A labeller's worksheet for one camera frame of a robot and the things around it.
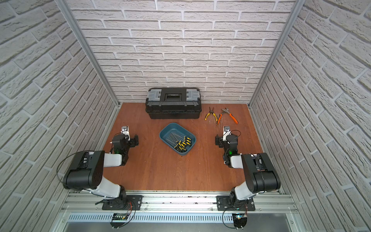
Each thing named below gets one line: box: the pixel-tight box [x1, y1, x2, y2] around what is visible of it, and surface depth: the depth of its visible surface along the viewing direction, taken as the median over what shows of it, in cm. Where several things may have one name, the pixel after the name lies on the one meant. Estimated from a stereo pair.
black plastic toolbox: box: [145, 87, 202, 119], surface depth 102 cm
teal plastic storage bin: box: [159, 122, 197, 157], surface depth 100 cm
